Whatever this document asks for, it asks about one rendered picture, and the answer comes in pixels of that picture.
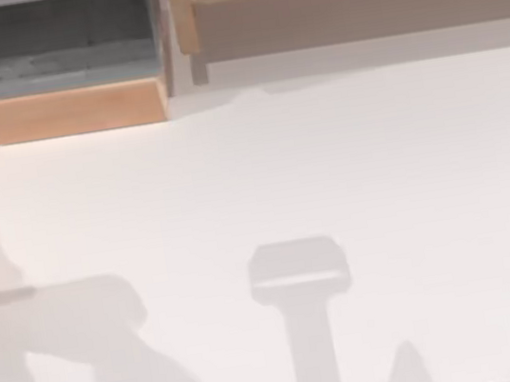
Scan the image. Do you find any pale wooden drawer front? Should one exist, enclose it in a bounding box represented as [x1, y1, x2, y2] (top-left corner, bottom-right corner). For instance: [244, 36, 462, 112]
[0, 72, 175, 147]

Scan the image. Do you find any wooden open shelf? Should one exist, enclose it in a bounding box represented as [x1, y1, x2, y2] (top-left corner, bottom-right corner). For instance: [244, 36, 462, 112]
[169, 0, 510, 89]

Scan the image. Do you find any pulled-out drawer grey inside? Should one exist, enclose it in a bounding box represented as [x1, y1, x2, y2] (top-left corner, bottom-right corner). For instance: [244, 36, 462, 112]
[0, 0, 174, 102]

